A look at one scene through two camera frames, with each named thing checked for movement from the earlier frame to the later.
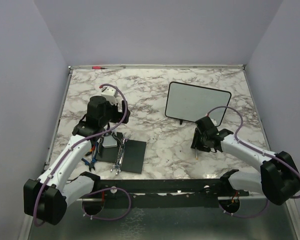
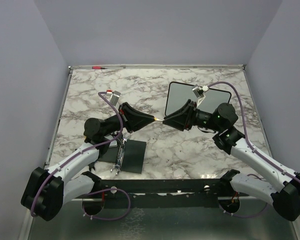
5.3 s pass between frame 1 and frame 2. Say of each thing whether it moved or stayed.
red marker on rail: stayed
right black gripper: moved
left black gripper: moved
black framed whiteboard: stayed
